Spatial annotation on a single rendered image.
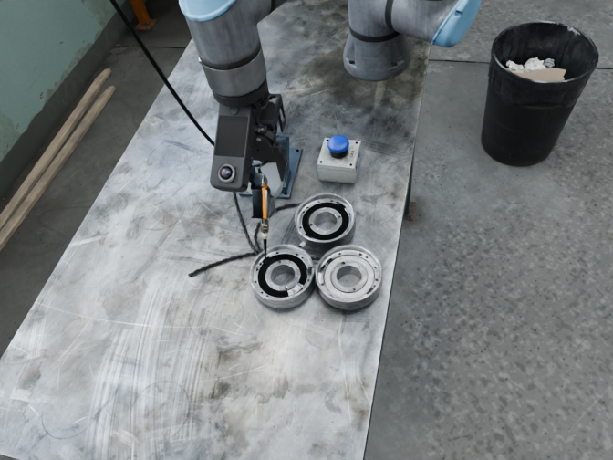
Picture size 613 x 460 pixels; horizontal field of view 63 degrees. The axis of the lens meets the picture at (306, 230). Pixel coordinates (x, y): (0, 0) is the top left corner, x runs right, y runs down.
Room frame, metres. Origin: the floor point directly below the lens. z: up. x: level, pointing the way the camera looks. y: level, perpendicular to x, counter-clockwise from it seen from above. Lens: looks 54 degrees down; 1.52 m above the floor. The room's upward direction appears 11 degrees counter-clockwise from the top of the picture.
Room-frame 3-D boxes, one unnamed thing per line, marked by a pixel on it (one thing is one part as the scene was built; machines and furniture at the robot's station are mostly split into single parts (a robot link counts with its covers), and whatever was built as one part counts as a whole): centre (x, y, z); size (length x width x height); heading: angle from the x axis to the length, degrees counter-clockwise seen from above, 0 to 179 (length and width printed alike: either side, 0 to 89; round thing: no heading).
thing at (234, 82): (0.54, 0.05, 1.15); 0.08 x 0.08 x 0.05
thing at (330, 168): (0.66, -0.09, 0.82); 0.08 x 0.07 x 0.05; 157
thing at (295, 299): (0.43, 0.05, 0.82); 0.10 x 0.10 x 0.04
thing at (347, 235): (0.52, -0.04, 0.82); 0.10 x 0.10 x 0.04
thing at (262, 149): (0.54, 0.05, 1.07); 0.09 x 0.08 x 0.12; 160
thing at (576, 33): (1.34, -0.89, 0.21); 0.34 x 0.34 x 0.43
